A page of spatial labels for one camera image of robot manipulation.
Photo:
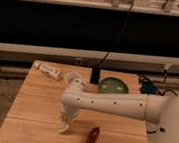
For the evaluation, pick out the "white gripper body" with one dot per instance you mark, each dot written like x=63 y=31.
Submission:
x=68 y=114

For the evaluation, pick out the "clear plastic cup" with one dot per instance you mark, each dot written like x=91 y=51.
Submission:
x=70 y=76

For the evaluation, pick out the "white wrapped snack bar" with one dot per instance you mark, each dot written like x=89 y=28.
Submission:
x=48 y=70

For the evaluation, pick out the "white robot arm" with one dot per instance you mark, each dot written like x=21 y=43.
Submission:
x=160 y=110

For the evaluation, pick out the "brown wooden object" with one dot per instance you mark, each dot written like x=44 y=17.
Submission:
x=93 y=134

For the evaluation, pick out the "green round plate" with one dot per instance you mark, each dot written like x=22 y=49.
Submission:
x=113 y=86

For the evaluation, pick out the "black post on table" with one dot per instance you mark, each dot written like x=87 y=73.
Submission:
x=94 y=78

